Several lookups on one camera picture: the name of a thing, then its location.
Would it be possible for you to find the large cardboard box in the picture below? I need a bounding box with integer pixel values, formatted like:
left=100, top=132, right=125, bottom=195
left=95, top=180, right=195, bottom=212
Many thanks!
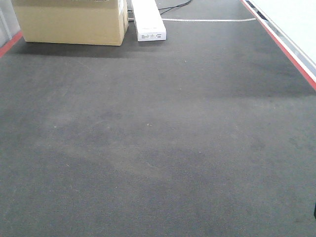
left=12, top=0, right=128, bottom=46

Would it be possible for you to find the long white box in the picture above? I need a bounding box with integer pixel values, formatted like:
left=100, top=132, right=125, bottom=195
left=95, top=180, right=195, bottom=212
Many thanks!
left=131, top=0, right=166, bottom=42

